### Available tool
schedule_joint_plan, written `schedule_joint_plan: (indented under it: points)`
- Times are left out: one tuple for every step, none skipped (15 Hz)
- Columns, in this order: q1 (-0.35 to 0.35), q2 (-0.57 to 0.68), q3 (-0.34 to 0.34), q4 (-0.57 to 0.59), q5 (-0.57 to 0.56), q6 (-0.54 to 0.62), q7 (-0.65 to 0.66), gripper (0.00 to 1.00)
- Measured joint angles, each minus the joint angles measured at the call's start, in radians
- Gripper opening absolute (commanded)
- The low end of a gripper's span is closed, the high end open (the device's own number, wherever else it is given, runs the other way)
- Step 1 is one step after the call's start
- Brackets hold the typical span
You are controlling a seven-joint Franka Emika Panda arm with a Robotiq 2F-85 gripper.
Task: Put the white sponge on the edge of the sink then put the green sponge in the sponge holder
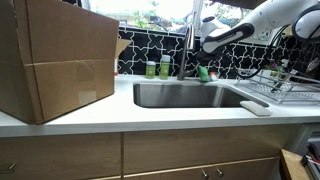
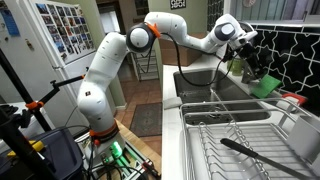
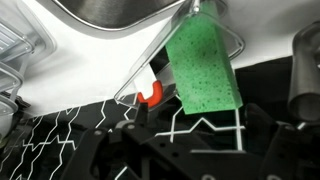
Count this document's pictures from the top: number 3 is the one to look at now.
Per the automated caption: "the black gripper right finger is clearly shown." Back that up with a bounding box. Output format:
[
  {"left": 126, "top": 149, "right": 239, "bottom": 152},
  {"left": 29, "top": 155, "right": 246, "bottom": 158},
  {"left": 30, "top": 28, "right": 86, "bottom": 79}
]
[{"left": 244, "top": 103, "right": 320, "bottom": 180}]

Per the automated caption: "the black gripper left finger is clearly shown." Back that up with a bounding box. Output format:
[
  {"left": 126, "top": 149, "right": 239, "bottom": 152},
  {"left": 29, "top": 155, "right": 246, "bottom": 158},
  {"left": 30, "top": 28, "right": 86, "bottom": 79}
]
[{"left": 59, "top": 101, "right": 201, "bottom": 180}]

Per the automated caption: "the green sponge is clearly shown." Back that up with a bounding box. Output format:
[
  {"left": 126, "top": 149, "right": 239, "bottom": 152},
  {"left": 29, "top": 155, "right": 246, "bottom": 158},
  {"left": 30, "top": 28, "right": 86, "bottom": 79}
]
[{"left": 165, "top": 0, "right": 244, "bottom": 115}]

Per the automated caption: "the stainless steel sink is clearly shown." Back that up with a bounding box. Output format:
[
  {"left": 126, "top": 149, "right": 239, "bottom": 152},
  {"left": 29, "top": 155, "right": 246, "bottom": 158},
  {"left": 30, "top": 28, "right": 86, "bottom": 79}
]
[{"left": 36, "top": 0, "right": 186, "bottom": 39}]

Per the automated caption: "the steel gooseneck faucet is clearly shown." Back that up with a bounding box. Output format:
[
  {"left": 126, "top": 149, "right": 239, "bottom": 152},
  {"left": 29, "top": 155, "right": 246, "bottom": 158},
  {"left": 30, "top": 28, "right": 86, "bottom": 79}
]
[{"left": 287, "top": 21, "right": 320, "bottom": 123}]

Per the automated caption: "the metal wire dish rack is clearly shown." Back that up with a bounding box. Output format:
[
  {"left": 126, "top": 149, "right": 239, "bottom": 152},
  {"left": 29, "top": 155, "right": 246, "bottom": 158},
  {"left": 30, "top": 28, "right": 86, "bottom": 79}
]
[{"left": 0, "top": 0, "right": 58, "bottom": 141}]

